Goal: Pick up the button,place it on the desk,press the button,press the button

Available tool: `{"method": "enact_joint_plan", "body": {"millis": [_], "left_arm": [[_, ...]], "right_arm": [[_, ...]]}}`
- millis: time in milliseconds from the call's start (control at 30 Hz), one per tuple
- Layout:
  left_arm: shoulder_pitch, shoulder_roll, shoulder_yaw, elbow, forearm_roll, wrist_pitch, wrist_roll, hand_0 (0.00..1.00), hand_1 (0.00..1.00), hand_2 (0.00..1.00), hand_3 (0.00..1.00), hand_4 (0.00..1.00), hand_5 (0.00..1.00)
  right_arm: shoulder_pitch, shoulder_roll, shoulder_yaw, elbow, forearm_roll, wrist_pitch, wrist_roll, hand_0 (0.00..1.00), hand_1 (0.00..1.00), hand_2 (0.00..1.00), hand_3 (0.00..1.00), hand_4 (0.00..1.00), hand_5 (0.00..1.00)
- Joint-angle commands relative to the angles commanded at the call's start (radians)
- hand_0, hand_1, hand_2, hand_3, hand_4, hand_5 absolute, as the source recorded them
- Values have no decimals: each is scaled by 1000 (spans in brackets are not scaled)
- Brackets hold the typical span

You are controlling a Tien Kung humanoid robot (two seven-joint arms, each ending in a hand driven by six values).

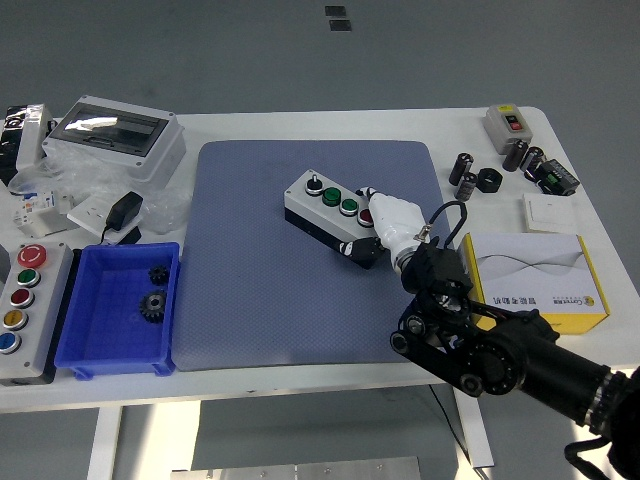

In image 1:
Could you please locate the grey five-button control box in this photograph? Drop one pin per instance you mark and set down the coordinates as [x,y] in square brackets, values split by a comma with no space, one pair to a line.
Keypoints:
[47,320]

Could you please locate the grey distribution box clear lid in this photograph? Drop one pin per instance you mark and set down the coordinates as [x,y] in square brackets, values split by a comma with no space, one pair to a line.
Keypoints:
[155,160]

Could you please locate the grey two-button switch box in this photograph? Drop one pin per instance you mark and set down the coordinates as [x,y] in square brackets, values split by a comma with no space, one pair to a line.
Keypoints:
[497,132]

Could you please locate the black module green terminal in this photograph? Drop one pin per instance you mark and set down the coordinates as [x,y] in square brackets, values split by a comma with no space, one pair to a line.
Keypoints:
[559,180]

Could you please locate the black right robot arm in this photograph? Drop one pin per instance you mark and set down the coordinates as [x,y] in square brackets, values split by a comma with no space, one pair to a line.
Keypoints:
[525,355]

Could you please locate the white circuit breaker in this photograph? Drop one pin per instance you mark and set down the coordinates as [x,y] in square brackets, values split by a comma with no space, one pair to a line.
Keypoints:
[42,212]

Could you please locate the white wall socket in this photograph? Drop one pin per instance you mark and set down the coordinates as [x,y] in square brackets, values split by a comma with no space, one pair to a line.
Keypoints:
[87,212]

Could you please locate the grey-blue table mat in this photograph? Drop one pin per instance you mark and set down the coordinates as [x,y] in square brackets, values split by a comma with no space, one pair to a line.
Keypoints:
[260,300]

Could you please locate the yellow white cardboard box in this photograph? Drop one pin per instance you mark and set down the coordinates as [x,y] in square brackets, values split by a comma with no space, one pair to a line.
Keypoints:
[540,270]

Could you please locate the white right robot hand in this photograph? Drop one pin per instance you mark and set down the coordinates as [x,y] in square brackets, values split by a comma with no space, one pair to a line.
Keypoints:
[397,220]

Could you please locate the small black gear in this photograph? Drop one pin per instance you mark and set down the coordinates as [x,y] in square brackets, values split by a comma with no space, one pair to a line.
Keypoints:
[159,276]

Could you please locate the white wall switch panel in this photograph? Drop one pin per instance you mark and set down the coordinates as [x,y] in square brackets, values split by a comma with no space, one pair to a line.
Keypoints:
[549,212]

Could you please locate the black power adapter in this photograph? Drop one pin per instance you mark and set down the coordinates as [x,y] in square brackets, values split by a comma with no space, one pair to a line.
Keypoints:
[124,210]

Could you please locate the large black gear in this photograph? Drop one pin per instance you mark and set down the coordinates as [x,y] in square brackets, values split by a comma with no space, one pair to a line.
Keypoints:
[153,306]

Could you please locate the black cylindrical capacitor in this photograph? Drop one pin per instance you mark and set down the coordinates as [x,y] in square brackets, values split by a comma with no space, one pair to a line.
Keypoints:
[532,159]
[460,170]
[466,189]
[514,156]

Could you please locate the black foil packet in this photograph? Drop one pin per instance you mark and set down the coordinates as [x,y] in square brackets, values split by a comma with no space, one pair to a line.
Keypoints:
[7,145]

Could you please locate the black hex nut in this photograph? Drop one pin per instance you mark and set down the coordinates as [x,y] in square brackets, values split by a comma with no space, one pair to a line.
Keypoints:
[489,181]

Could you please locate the grey four-button control box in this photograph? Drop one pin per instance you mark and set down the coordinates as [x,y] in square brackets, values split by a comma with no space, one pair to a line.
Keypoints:
[306,211]

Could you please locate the blue plastic bin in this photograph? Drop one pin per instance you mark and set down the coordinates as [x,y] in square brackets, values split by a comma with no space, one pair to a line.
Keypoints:
[112,345]

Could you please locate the white table leg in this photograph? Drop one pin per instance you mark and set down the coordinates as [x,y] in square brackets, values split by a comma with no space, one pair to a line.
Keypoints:
[477,430]
[104,445]

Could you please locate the clear plastic bag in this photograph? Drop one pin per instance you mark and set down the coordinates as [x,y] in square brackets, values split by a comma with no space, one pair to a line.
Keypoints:
[85,175]

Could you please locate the white rectangular box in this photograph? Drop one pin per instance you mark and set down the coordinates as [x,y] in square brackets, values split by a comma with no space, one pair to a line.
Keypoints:
[31,145]

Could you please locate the dark floor plate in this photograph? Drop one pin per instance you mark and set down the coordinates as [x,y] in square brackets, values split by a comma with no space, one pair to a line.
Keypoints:
[335,11]
[340,25]

